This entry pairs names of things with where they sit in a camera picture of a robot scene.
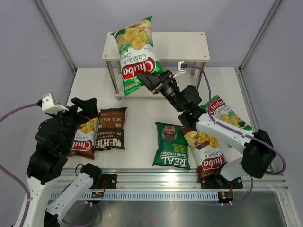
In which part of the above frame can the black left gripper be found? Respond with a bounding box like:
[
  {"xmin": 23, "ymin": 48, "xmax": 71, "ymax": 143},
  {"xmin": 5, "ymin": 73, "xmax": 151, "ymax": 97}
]
[{"xmin": 49, "ymin": 97, "xmax": 98, "ymax": 152}]

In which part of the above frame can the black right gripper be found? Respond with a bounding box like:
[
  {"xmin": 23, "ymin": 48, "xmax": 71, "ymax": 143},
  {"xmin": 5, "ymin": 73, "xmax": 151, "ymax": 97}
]
[{"xmin": 138, "ymin": 70, "xmax": 184, "ymax": 113}]

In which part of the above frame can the green Chuba cassava chips bag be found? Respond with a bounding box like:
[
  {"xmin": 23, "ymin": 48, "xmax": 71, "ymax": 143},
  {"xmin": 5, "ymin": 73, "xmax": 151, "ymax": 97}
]
[{"xmin": 111, "ymin": 16, "xmax": 164, "ymax": 96}]

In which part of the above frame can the green Chuba seaweed chips bag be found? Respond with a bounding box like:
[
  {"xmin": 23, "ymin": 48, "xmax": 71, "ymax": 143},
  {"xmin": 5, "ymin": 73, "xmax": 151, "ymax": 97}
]
[{"xmin": 200, "ymin": 95, "xmax": 252, "ymax": 131}]

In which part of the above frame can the dark green Real chips bag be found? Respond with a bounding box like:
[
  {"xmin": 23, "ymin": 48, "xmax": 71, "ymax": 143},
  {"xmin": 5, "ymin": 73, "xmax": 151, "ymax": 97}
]
[{"xmin": 153, "ymin": 122, "xmax": 191, "ymax": 170}]

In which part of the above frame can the brown Chuba cassava chips bag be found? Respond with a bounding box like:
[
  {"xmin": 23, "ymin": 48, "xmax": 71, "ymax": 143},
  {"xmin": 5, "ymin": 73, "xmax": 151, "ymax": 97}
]
[{"xmin": 181, "ymin": 128, "xmax": 227, "ymax": 182}]

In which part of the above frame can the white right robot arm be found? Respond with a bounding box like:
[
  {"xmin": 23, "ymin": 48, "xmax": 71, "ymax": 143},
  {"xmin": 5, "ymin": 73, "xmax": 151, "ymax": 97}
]
[{"xmin": 137, "ymin": 70, "xmax": 276, "ymax": 187}]

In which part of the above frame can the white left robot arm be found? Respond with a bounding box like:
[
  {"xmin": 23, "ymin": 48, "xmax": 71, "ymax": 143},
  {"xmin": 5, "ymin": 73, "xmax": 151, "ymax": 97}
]
[{"xmin": 0, "ymin": 95, "xmax": 102, "ymax": 227}]

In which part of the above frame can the white two-tier wooden shelf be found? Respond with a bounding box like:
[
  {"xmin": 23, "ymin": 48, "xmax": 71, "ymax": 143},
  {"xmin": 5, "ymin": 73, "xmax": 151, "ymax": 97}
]
[{"xmin": 102, "ymin": 32, "xmax": 210, "ymax": 100}]

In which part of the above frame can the brown Chuba bag left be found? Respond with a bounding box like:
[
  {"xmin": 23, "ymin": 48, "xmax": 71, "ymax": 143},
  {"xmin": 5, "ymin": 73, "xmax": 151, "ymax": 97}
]
[{"xmin": 67, "ymin": 117, "xmax": 98, "ymax": 160}]

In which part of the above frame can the brown Kettle sea salt bag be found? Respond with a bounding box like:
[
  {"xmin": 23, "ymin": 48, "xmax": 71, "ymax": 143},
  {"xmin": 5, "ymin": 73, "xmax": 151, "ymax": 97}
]
[{"xmin": 95, "ymin": 107, "xmax": 127, "ymax": 151}]

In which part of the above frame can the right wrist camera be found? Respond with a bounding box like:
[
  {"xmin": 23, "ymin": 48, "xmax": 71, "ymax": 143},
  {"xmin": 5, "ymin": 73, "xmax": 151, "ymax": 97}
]
[{"xmin": 173, "ymin": 61, "xmax": 187, "ymax": 78}]

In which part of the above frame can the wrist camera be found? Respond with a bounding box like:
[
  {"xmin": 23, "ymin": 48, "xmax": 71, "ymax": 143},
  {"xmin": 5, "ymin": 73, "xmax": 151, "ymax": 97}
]
[
  {"xmin": 173, "ymin": 61, "xmax": 187, "ymax": 78},
  {"xmin": 41, "ymin": 93, "xmax": 69, "ymax": 114}
]

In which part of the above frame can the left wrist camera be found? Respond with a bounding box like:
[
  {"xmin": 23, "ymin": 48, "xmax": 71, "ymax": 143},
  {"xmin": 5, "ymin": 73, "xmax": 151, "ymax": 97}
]
[{"xmin": 41, "ymin": 93, "xmax": 69, "ymax": 114}]

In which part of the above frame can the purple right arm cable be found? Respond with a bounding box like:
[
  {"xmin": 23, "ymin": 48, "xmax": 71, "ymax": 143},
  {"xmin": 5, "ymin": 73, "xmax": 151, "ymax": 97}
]
[{"xmin": 186, "ymin": 65, "xmax": 287, "ymax": 206}]

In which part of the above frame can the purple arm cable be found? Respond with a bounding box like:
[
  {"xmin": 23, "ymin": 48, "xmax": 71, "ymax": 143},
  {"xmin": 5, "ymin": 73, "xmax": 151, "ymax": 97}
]
[
  {"xmin": 186, "ymin": 65, "xmax": 287, "ymax": 206},
  {"xmin": 0, "ymin": 101, "xmax": 102, "ymax": 225}
]

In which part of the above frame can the white slotted cable duct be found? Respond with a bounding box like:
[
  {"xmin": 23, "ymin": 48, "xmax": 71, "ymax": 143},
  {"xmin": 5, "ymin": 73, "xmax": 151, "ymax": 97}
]
[{"xmin": 47, "ymin": 191, "xmax": 220, "ymax": 201}]

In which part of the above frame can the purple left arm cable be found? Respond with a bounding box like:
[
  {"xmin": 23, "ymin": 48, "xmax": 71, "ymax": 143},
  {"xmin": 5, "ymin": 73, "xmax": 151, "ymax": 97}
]
[{"xmin": 0, "ymin": 101, "xmax": 102, "ymax": 225}]

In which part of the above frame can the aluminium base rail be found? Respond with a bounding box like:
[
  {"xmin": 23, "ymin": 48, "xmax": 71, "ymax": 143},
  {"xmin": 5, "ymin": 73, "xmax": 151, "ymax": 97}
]
[{"xmin": 54, "ymin": 168, "xmax": 288, "ymax": 192}]

